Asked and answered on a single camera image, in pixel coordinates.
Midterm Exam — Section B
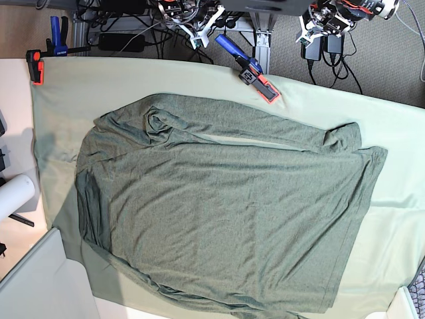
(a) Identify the black power brick floor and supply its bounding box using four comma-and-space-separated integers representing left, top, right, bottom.
98, 33, 145, 53

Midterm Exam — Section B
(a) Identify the light green table cloth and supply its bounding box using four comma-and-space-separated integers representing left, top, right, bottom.
30, 56, 425, 319

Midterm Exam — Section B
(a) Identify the black power adapter right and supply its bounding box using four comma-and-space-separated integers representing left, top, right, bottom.
324, 35, 345, 54

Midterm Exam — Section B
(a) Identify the robot arm image right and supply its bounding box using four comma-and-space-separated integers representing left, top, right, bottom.
296, 0, 400, 47

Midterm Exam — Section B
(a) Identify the white cylinder roll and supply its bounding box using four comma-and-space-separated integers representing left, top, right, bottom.
0, 174, 35, 221

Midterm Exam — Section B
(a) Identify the black power adapter left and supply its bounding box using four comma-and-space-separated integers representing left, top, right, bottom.
301, 37, 323, 61

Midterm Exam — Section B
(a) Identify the aluminium frame post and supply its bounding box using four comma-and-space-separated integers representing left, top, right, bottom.
250, 12, 277, 74

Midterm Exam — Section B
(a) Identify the robot arm image left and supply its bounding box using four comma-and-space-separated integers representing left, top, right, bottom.
152, 0, 226, 49

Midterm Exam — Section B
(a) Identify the blue orange clamp centre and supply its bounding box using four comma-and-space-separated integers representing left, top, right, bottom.
215, 34, 280, 104

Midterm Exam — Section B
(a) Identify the black power adapter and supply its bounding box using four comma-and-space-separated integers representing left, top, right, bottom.
301, 37, 323, 61
324, 35, 345, 54

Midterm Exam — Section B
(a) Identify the green T-shirt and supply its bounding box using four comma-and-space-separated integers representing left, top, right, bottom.
75, 94, 387, 318

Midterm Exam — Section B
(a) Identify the blue orange clamp left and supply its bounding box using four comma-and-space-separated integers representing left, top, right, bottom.
25, 16, 90, 86

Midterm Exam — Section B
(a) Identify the blue orange clamp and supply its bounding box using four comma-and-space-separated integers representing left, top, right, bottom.
25, 16, 90, 86
215, 34, 280, 104

